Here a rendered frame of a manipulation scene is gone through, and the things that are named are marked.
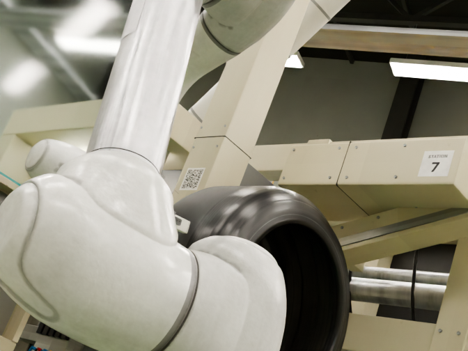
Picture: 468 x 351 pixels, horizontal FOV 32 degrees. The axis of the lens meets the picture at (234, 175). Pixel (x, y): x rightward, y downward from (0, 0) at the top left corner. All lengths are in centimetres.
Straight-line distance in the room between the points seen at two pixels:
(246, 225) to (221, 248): 88
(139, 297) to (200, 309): 8
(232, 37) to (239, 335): 60
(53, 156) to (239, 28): 48
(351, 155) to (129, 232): 156
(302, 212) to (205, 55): 72
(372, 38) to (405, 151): 497
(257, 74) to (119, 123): 150
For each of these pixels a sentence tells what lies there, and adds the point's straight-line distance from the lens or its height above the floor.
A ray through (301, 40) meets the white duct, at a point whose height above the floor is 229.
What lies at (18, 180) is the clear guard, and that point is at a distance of 226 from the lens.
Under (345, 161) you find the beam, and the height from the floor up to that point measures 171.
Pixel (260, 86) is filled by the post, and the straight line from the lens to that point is 250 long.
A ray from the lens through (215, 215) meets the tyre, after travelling 191.
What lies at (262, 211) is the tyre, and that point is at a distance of 193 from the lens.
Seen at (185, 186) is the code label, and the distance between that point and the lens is 236.
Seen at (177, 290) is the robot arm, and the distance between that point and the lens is 93.
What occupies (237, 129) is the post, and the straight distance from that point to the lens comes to 241.
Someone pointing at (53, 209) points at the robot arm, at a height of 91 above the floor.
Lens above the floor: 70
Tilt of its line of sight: 21 degrees up
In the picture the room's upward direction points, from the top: 21 degrees clockwise
